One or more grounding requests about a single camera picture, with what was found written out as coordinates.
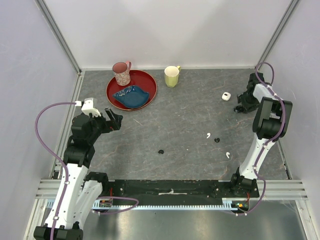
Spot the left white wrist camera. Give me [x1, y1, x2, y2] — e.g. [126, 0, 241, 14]
[75, 97, 101, 118]

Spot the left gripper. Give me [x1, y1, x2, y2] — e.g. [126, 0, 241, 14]
[87, 107, 122, 144]

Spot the light blue cable duct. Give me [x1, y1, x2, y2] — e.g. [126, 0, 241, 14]
[92, 199, 249, 212]

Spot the white earbud charging case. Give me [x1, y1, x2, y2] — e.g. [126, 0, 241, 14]
[221, 92, 231, 101]

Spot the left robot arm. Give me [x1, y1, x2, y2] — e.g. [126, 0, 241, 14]
[33, 108, 123, 240]

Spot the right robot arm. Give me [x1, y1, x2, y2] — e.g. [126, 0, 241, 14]
[229, 72, 293, 198]

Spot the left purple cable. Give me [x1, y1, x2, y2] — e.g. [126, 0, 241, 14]
[34, 101, 140, 240]

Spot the blue leaf-shaped dish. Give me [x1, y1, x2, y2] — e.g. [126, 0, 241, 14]
[112, 85, 150, 109]

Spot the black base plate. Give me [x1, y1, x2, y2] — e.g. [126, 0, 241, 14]
[100, 179, 260, 207]

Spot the yellow-green mug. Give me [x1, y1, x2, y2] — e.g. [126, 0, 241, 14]
[164, 66, 181, 88]

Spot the red round tray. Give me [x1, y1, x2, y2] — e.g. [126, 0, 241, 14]
[105, 70, 158, 111]

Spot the pink floral mug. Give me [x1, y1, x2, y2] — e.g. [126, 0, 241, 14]
[112, 61, 132, 86]

